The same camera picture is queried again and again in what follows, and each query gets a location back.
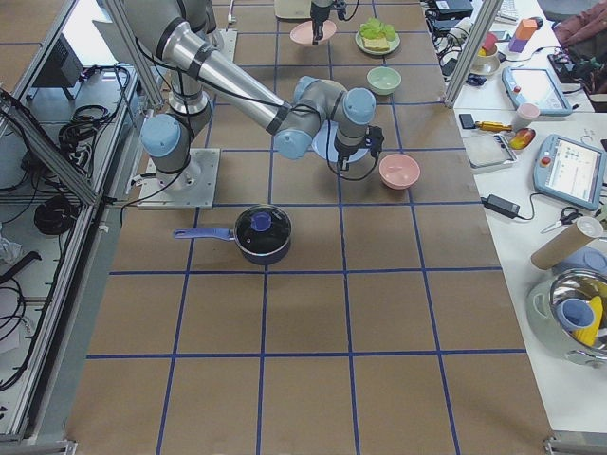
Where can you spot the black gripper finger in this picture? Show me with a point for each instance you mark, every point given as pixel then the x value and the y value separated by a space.
pixel 342 163
pixel 317 26

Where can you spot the far teach pendant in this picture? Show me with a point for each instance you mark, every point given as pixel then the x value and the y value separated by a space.
pixel 536 86

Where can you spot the green lettuce leaf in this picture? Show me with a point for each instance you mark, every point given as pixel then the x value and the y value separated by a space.
pixel 374 28

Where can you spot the cardboard tube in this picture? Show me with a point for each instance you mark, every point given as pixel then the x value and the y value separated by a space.
pixel 582 232

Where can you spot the bread slice on plate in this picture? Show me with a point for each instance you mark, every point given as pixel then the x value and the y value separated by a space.
pixel 377 45

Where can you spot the pink plate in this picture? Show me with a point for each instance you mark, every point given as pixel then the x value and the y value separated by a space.
pixel 302 34

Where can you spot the white kitchen scale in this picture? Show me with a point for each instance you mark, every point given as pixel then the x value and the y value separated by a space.
pixel 488 152

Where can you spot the blue cup in bowl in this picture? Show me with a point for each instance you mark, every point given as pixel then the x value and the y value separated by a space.
pixel 575 314

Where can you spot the scissors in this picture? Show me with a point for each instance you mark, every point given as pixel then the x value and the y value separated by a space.
pixel 567 217

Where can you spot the blue saucepan with lid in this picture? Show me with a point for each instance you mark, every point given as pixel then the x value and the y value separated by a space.
pixel 262 233

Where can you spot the teach pendant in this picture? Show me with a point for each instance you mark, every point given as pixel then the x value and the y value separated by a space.
pixel 536 86
pixel 570 171

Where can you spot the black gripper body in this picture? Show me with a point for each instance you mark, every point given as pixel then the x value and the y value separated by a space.
pixel 318 13
pixel 343 151

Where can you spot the black control box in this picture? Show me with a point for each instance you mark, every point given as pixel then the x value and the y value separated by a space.
pixel 62 68

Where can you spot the black power adapter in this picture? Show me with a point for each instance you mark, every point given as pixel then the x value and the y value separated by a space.
pixel 501 206

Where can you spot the toy mango fruit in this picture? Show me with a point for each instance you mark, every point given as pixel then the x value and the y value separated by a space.
pixel 522 138

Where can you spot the white toaster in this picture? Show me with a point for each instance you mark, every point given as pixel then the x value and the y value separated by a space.
pixel 292 9

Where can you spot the green plate with food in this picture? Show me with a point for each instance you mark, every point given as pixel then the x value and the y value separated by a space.
pixel 393 45

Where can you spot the pink bowl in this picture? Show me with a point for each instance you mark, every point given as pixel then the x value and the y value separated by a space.
pixel 399 172

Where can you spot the steel mixing bowl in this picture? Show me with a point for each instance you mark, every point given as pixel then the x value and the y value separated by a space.
pixel 585 285

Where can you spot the blue plate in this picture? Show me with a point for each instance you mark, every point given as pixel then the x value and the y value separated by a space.
pixel 323 144

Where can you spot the aluminium frame post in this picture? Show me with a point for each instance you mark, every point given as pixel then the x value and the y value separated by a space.
pixel 480 27

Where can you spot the green bowl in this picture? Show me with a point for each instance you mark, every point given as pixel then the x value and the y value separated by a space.
pixel 383 80

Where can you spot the near teach pendant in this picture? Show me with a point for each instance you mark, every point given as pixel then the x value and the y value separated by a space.
pixel 570 171

